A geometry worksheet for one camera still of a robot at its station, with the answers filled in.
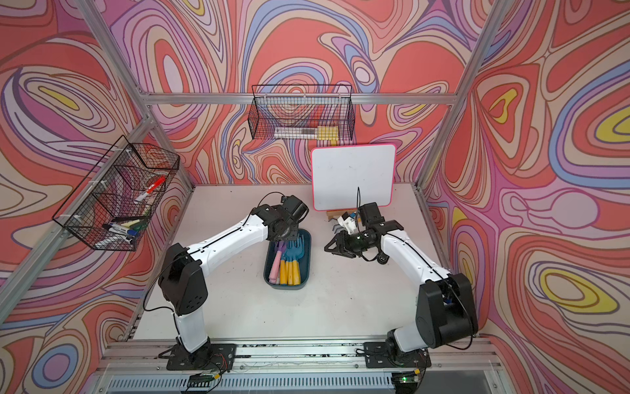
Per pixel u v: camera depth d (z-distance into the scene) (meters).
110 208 0.73
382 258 0.94
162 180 0.77
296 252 0.92
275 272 0.83
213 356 0.72
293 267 0.88
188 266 0.46
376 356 0.73
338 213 1.04
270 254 0.91
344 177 0.97
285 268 0.89
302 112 0.85
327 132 0.82
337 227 1.03
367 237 0.63
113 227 0.70
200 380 0.71
